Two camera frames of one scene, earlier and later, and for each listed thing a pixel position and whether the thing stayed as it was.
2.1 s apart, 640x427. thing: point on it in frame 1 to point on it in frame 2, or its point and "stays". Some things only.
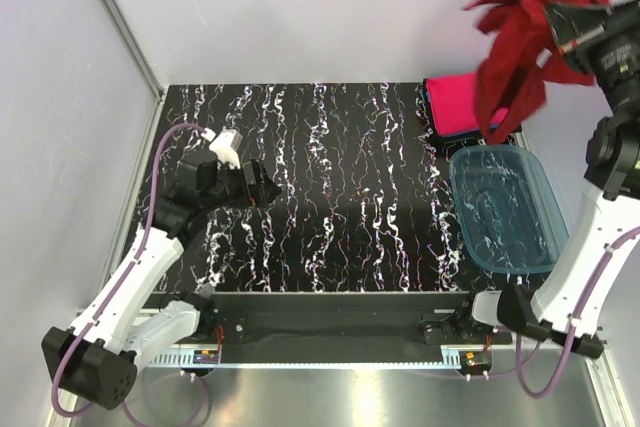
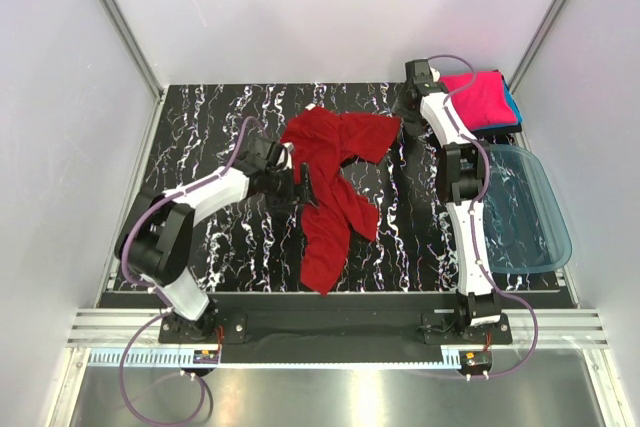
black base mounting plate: [344, 320] stays
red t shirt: [521, 54] to [320, 138]
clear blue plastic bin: [510, 223] stays
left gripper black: [251, 175] to [304, 183]
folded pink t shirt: [453, 101] stays
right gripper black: [586, 40] to [409, 110]
